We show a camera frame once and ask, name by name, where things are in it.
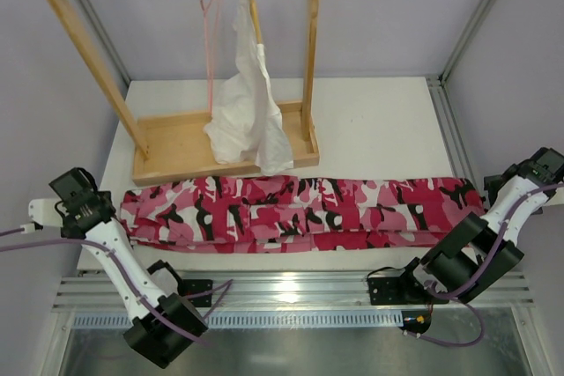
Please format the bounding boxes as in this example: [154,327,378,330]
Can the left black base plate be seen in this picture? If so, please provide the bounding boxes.
[178,279,213,307]

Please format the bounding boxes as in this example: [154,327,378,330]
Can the pink camouflage trousers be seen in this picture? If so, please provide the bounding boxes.
[119,175,484,254]

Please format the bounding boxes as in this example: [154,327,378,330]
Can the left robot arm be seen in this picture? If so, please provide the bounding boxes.
[49,167,207,369]

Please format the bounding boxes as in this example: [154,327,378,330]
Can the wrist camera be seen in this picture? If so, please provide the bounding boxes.
[28,198,63,231]
[533,182,564,215]

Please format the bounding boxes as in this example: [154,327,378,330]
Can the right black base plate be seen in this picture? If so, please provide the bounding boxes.
[367,276,448,306]

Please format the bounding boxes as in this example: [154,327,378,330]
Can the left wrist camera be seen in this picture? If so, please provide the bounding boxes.
[28,198,63,231]

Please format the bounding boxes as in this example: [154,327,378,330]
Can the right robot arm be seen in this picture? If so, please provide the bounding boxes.
[398,147,563,304]

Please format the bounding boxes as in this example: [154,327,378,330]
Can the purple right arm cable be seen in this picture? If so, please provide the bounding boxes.
[413,186,552,346]

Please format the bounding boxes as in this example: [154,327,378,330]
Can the wooden hanger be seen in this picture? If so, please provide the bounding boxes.
[249,0,263,44]

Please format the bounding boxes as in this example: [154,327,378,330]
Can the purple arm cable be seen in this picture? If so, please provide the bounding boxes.
[0,225,234,346]
[413,186,552,346]

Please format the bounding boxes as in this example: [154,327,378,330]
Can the aluminium mounting rail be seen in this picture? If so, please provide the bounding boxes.
[51,271,534,313]

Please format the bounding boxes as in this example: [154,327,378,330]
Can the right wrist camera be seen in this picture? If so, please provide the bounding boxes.
[533,182,564,215]

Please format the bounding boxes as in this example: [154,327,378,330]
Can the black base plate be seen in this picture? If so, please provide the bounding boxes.
[178,279,213,307]
[367,276,448,306]

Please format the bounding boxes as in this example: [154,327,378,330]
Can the pink wire hanger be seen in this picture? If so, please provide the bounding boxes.
[199,0,221,113]

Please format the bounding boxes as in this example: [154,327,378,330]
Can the slotted cable duct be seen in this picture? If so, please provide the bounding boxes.
[71,310,404,330]

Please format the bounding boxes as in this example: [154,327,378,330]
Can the wooden clothes rack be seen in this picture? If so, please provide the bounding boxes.
[47,0,320,186]

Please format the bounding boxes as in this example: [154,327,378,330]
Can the white t-shirt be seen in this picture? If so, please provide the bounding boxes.
[204,0,293,176]

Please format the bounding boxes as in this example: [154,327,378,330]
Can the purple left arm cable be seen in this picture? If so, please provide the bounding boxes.
[0,225,234,346]

